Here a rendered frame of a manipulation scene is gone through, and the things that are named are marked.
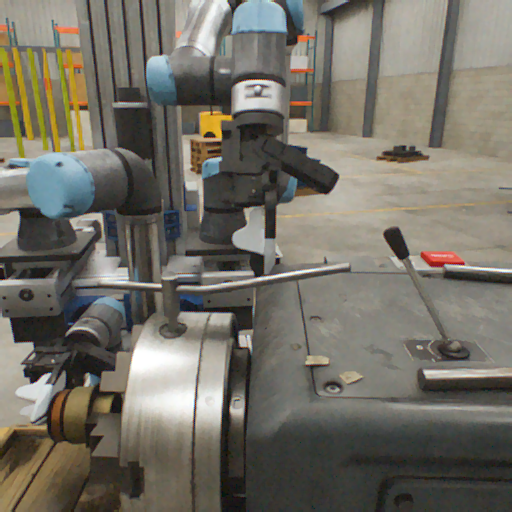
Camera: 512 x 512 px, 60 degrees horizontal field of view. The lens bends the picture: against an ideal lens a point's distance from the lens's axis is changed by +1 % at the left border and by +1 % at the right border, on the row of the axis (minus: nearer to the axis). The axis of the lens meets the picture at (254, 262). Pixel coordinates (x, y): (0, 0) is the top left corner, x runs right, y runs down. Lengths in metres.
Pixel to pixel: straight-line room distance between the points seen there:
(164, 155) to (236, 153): 0.79
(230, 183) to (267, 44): 0.19
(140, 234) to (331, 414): 0.63
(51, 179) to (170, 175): 0.61
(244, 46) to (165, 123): 0.78
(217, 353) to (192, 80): 0.42
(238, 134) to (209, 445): 0.40
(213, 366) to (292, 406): 0.16
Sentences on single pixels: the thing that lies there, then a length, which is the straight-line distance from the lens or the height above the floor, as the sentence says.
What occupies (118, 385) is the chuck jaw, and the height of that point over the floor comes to 1.12.
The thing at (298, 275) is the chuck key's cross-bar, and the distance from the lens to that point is 0.56.
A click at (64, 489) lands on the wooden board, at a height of 0.89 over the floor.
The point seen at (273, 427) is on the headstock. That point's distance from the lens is 0.46.
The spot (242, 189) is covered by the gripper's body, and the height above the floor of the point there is 1.43.
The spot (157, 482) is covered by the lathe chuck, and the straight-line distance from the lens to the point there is 0.61.
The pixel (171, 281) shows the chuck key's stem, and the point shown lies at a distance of 0.59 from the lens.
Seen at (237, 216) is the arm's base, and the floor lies 1.23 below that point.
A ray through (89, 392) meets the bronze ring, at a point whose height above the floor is 1.12.
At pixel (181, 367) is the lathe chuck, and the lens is 0.59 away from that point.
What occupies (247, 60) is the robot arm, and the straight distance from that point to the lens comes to 0.64.
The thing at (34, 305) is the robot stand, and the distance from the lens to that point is 1.24.
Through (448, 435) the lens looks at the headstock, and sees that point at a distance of 0.49.
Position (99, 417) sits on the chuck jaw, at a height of 1.11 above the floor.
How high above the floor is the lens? 1.54
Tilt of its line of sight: 20 degrees down
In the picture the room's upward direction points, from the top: straight up
